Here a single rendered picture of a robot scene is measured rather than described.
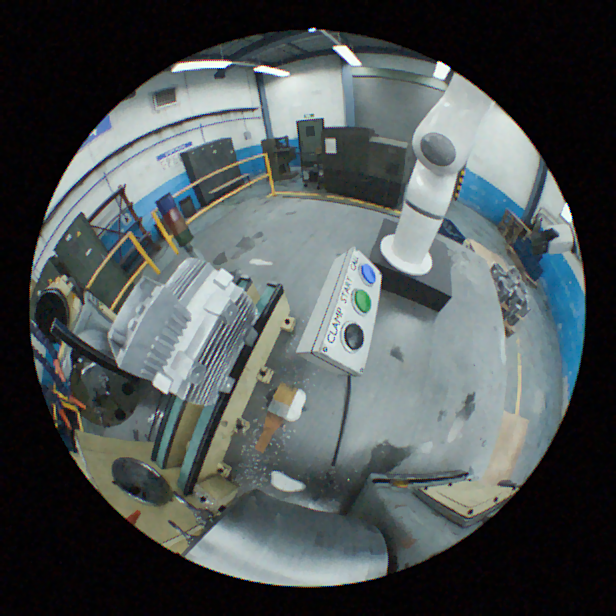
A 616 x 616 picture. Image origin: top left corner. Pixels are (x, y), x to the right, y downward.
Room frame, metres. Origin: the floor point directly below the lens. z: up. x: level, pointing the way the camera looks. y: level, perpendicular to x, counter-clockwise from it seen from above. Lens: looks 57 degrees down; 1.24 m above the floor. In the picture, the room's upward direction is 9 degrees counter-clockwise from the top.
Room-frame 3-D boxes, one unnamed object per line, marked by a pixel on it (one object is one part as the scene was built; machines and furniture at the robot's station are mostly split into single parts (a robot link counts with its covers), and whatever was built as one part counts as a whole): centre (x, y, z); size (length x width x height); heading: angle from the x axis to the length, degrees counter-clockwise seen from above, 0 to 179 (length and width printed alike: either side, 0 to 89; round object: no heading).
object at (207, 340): (0.14, 0.22, 1.01); 0.20 x 0.19 x 0.19; 152
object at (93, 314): (0.15, 0.89, 0.99); 0.35 x 0.31 x 0.37; 62
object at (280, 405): (-0.02, 0.13, 0.80); 0.21 x 0.05 x 0.01; 150
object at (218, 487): (-0.25, 0.30, 0.86); 0.07 x 0.06 x 0.12; 62
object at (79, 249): (1.54, 3.26, 0.98); 0.72 x 0.49 x 1.96; 144
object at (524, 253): (0.99, -5.49, 0.39); 1.20 x 0.80 x 0.79; 152
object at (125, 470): (-0.21, 0.41, 1.02); 0.15 x 0.02 x 0.15; 62
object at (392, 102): (5.36, -4.04, 2.18); 3.84 x 0.51 x 4.35; 54
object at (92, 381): (0.03, 0.66, 1.04); 0.41 x 0.25 x 0.25; 62
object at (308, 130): (7.24, -1.11, 1.18); 1.09 x 0.10 x 2.35; 54
